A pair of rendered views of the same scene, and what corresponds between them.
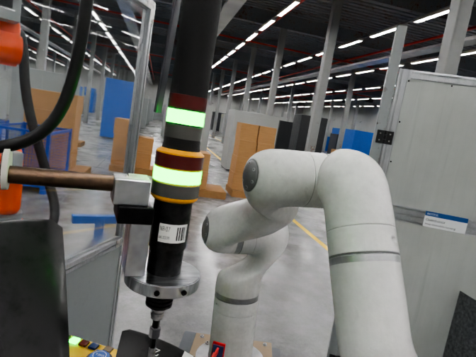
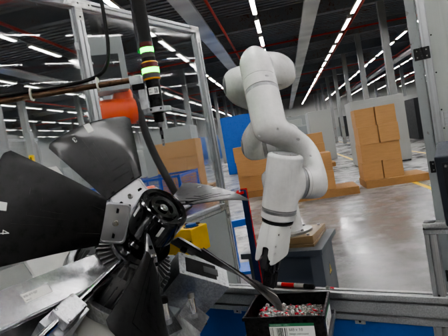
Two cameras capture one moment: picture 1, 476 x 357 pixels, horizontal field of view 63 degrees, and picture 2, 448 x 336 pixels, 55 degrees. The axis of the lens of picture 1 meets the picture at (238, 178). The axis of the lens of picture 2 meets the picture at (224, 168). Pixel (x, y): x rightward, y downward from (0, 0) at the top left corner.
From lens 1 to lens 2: 81 cm
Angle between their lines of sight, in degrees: 22
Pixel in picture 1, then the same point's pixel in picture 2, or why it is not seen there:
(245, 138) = (363, 125)
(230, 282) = not seen: hidden behind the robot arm
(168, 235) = (151, 91)
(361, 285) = (251, 99)
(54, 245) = (127, 123)
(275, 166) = (231, 75)
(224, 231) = (249, 139)
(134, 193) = (135, 79)
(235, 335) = not seen: hidden behind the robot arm
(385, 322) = (262, 109)
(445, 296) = not seen: outside the picture
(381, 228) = (258, 73)
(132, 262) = (143, 104)
